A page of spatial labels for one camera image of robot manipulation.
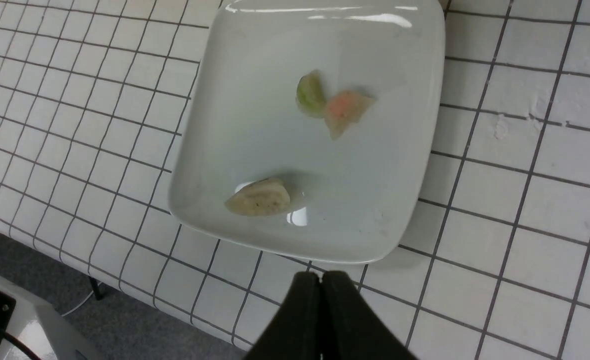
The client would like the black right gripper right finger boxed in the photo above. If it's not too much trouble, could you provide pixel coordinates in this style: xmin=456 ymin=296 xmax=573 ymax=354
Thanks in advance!
xmin=321 ymin=271 xmax=417 ymax=360

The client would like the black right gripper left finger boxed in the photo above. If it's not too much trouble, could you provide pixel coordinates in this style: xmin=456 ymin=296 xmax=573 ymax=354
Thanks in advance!
xmin=245 ymin=272 xmax=321 ymax=360

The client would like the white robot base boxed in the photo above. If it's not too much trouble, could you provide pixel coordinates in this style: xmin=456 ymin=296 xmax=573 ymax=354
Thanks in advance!
xmin=0 ymin=276 xmax=106 ymax=360

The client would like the white square ceramic plate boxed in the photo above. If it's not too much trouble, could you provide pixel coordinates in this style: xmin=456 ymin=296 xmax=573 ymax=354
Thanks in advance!
xmin=167 ymin=0 xmax=446 ymax=264

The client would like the beige dumpling at plate edge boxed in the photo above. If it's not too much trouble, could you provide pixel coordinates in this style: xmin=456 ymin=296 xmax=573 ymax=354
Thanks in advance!
xmin=224 ymin=177 xmax=291 ymax=217

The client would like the pink dumpling on plate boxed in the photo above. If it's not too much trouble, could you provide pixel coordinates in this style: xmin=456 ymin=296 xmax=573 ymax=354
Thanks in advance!
xmin=324 ymin=90 xmax=376 ymax=141

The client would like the green dumpling on plate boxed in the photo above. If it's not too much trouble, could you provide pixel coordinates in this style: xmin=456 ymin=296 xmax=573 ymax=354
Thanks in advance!
xmin=295 ymin=69 xmax=327 ymax=119

